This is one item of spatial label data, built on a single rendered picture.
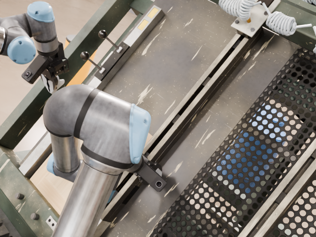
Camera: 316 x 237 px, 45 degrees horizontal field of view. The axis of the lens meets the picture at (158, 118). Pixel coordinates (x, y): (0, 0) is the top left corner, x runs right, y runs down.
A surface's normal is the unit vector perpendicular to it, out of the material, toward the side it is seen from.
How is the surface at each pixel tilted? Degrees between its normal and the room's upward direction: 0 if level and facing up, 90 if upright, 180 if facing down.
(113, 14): 90
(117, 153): 74
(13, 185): 60
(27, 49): 90
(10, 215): 90
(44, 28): 100
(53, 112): 91
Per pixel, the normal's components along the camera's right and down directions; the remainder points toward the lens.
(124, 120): 0.12, -0.33
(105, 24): 0.68, 0.53
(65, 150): 0.09, 0.88
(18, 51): 0.47, 0.54
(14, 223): -0.64, 0.09
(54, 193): -0.37, -0.35
